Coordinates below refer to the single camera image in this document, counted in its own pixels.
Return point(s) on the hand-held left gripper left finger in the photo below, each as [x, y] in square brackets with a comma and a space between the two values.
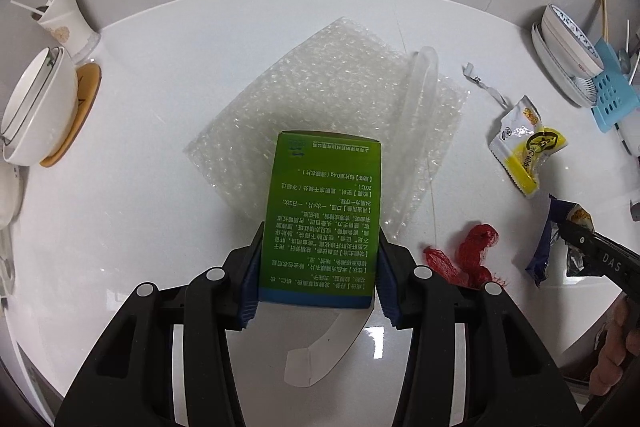
[247, 282]

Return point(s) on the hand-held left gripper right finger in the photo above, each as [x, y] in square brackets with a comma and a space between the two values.
[387, 292]

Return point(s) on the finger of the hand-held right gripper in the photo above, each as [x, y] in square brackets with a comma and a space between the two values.
[575, 234]

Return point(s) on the dark blue snack wrapper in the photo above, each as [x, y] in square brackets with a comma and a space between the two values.
[542, 252]

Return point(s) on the red mesh net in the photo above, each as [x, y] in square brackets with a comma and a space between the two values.
[475, 247]

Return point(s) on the green medicine box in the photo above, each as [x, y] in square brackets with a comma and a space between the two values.
[320, 207]

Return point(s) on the clear bubble wrap sheet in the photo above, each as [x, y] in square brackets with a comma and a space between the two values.
[280, 92]

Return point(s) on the person's right hand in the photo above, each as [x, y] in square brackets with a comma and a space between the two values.
[612, 357]

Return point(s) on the yellow white snack wrapper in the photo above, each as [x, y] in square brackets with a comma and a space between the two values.
[525, 142]

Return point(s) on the blue plastic utensil holder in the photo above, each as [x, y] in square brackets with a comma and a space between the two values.
[612, 92]

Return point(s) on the torn white wrapper strip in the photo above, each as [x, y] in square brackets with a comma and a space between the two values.
[482, 82]

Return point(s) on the thin white stick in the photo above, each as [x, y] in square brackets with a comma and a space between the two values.
[636, 64]
[628, 37]

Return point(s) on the clear plastic tube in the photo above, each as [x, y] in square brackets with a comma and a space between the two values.
[417, 97]

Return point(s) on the blue patterned white bowl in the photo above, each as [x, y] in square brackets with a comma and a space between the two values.
[570, 37]

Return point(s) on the upright wooden chopsticks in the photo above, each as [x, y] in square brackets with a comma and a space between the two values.
[604, 14]

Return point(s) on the round wooden coaster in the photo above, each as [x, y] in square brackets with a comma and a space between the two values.
[87, 92]

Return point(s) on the large white bowl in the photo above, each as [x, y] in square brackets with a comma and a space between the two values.
[55, 122]

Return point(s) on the white bowl with grey rim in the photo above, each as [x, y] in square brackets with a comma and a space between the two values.
[32, 92]

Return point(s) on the white paper cup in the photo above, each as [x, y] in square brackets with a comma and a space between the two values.
[62, 27]

